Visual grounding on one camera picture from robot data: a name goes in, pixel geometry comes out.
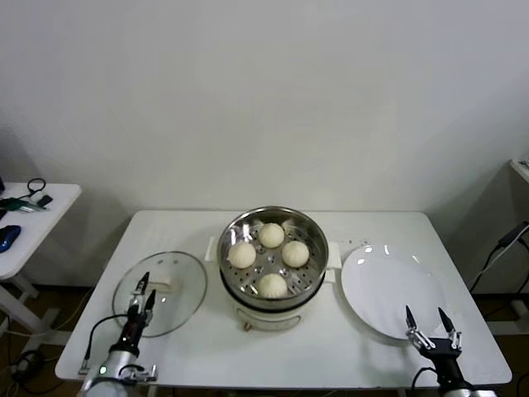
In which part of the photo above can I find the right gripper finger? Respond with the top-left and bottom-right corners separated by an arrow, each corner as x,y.
404,304 -> 435,352
439,306 -> 463,352

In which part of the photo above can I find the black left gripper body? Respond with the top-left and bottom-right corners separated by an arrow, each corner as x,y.
118,304 -> 153,357

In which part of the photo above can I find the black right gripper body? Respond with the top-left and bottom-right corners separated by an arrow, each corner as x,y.
424,337 -> 465,389

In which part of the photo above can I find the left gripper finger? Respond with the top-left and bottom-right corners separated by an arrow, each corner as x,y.
130,270 -> 150,309
141,288 -> 157,323

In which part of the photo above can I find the glass lid with cream handle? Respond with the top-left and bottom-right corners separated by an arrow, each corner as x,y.
112,250 -> 207,338

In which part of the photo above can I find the white steamed baozi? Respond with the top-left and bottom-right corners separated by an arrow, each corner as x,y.
258,222 -> 285,249
280,240 -> 311,268
226,242 -> 257,269
258,272 -> 288,299

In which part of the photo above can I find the perforated steel steamer basket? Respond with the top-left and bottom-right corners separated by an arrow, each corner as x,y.
217,205 -> 331,299

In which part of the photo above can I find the white round plate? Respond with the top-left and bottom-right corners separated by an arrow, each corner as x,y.
341,243 -> 447,342

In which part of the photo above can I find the white side table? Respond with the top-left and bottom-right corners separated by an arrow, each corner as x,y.
0,181 -> 83,347

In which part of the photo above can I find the white electric cooker base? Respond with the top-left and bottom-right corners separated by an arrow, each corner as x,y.
205,236 -> 343,333

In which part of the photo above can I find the blue computer mouse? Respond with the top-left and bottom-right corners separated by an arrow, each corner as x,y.
0,225 -> 21,253

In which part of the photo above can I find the white shelf edge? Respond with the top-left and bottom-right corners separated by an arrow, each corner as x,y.
508,156 -> 529,185

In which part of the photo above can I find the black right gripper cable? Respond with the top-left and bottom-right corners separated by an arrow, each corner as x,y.
411,366 -> 439,397

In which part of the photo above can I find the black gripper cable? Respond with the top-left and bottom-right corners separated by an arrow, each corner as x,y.
411,366 -> 439,397
78,313 -> 127,375

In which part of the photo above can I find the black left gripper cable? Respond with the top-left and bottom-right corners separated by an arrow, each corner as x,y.
78,313 -> 127,375

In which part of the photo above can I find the white table frame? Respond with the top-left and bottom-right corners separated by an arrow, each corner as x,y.
493,299 -> 529,336

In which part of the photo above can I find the floor power strip with cables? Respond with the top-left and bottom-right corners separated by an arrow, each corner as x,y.
0,316 -> 63,394

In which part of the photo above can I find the black power adapter cable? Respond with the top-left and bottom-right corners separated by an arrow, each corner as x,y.
469,221 -> 529,290

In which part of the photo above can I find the green handled tool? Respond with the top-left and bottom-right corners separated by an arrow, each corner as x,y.
0,197 -> 50,214

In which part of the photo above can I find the black ring strap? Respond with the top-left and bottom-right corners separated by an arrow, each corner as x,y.
16,177 -> 46,200

